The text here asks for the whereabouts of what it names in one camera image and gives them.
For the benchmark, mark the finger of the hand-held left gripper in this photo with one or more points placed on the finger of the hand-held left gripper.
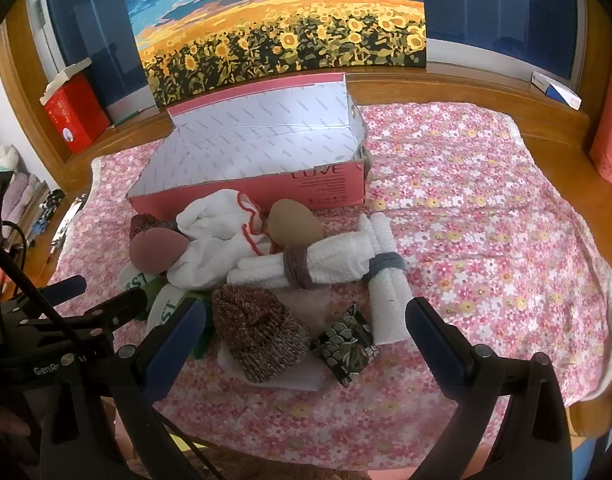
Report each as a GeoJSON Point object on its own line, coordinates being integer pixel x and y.
{"type": "Point", "coordinates": [66, 287]}
{"type": "Point", "coordinates": [121, 306]}

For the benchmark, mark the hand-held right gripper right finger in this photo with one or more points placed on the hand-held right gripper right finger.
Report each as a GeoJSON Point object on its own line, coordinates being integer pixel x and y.
{"type": "Point", "coordinates": [436, 347]}

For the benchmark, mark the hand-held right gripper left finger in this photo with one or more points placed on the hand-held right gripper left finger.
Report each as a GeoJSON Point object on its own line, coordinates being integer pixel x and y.
{"type": "Point", "coordinates": [183, 345]}

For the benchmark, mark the green and white sock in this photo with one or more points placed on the green and white sock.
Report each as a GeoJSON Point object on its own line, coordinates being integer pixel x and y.
{"type": "Point", "coordinates": [133, 280]}
{"type": "Point", "coordinates": [166, 310]}

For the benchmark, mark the pink stocking ball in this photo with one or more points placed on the pink stocking ball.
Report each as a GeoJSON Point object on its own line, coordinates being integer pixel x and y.
{"type": "Point", "coordinates": [153, 252]}

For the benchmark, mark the white towel roll grey band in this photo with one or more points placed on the white towel roll grey band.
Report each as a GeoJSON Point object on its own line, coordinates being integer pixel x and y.
{"type": "Point", "coordinates": [388, 305]}

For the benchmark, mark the marled brown knit sock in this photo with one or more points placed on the marled brown knit sock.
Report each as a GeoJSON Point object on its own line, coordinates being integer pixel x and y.
{"type": "Point", "coordinates": [261, 340]}
{"type": "Point", "coordinates": [146, 222]}

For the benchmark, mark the dark patterned sock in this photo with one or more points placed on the dark patterned sock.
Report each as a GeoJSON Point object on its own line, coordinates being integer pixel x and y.
{"type": "Point", "coordinates": [343, 345]}

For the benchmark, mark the white sock red trim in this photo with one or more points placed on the white sock red trim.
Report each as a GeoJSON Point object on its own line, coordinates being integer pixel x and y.
{"type": "Point", "coordinates": [211, 240]}

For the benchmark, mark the white mesh cloth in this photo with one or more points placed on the white mesh cloth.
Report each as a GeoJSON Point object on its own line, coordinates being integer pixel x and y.
{"type": "Point", "coordinates": [311, 380]}

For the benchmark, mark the white towel roll purple band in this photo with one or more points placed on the white towel roll purple band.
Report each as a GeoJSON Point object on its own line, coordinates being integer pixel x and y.
{"type": "Point", "coordinates": [336, 257]}

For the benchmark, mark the tan stocking ball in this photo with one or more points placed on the tan stocking ball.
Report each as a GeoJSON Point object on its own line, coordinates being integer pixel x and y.
{"type": "Point", "coordinates": [293, 222]}

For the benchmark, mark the pink cardboard shoe box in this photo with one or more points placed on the pink cardboard shoe box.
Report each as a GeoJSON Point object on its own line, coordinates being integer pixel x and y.
{"type": "Point", "coordinates": [261, 135]}

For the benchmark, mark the person's left hand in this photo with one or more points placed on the person's left hand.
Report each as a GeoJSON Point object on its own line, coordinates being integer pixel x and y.
{"type": "Point", "coordinates": [8, 423]}

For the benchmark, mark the shiny metal object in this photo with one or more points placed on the shiny metal object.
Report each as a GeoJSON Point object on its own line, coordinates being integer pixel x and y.
{"type": "Point", "coordinates": [66, 220]}

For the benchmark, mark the pile of folded clothes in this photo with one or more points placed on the pile of folded clothes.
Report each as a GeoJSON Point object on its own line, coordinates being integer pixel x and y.
{"type": "Point", "coordinates": [21, 195]}

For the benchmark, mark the white plush toy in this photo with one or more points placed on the white plush toy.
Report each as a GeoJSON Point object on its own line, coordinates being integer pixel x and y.
{"type": "Point", "coordinates": [6, 157]}

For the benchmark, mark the pink floral blanket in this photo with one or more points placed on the pink floral blanket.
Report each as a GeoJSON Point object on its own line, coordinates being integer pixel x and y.
{"type": "Point", "coordinates": [486, 210]}

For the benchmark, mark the red box with white lid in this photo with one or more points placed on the red box with white lid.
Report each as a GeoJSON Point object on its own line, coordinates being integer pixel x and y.
{"type": "Point", "coordinates": [73, 115]}

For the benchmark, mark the green pen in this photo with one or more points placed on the green pen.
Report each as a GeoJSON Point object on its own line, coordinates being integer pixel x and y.
{"type": "Point", "coordinates": [124, 120]}

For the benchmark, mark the coral curtain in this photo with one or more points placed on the coral curtain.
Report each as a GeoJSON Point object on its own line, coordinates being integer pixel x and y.
{"type": "Point", "coordinates": [611, 135]}

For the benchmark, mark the white and blue box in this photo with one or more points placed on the white and blue box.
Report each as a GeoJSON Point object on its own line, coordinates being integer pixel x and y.
{"type": "Point", "coordinates": [556, 91]}

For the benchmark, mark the sunflower field painting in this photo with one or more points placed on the sunflower field painting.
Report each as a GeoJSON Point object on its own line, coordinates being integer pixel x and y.
{"type": "Point", "coordinates": [266, 20]}

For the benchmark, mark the wooden window seat frame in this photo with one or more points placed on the wooden window seat frame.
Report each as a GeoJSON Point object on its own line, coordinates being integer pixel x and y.
{"type": "Point", "coordinates": [461, 87]}

